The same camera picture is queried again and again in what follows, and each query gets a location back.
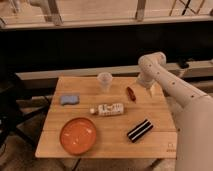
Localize white labelled bottle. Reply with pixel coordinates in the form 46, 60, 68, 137
90, 103, 124, 117

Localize blue sponge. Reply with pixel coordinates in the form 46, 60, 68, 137
60, 95, 79, 105

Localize black white striped box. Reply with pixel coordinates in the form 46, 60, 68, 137
127, 119, 153, 143

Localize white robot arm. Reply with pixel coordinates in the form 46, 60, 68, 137
138, 52, 213, 171

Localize wooden folding table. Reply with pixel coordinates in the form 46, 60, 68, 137
36, 77, 177, 158

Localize red pepper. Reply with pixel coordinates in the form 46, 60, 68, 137
126, 87, 136, 102

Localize clear plastic cup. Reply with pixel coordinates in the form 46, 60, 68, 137
97, 72, 113, 93

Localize orange plate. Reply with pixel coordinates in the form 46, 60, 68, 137
60, 117, 97, 155

